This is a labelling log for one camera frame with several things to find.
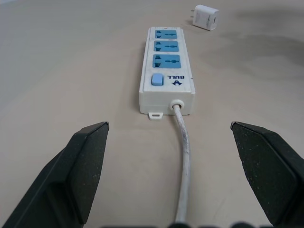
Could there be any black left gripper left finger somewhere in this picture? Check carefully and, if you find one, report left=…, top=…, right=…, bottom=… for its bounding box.
left=0, top=121, right=110, bottom=228

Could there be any white power cable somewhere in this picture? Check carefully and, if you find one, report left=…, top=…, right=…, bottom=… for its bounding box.
left=172, top=104, right=191, bottom=226

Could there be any white USB charger plug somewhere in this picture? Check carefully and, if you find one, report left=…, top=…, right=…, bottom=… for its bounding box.
left=189, top=5, right=219, bottom=32

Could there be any white power strip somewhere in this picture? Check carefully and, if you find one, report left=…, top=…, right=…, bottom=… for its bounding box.
left=138, top=26, right=196, bottom=121

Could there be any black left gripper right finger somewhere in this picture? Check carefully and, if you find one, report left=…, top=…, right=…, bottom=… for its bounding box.
left=229, top=121, right=304, bottom=228

